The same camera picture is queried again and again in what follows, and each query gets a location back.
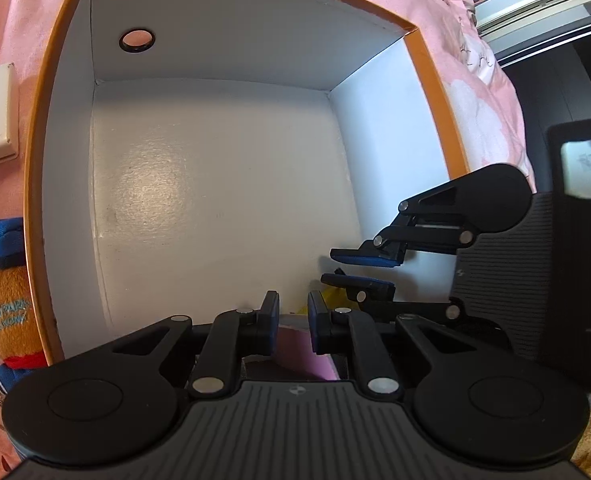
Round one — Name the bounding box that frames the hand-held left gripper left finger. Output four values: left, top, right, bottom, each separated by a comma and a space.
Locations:
110, 290, 281, 401

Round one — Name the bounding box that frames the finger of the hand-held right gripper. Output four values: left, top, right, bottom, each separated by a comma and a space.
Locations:
321, 274, 464, 324
330, 176, 477, 268

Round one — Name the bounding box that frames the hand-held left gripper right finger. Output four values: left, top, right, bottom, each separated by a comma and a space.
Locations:
307, 290, 476, 401

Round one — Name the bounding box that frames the small yellow item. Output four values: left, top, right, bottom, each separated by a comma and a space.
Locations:
299, 287, 352, 316

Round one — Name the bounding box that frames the pink fabric pouch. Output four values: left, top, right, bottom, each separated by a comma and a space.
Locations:
274, 312, 339, 382

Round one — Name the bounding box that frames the orange cardboard box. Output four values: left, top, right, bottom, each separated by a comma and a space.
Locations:
23, 0, 471, 367

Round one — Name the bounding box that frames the pink printed blanket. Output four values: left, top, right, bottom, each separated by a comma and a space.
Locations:
0, 0, 537, 480

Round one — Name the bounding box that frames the orange plush toy blue hat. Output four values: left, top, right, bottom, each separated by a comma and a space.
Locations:
0, 216, 45, 403

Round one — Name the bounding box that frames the white sliding door frame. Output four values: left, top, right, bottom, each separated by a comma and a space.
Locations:
459, 0, 591, 63

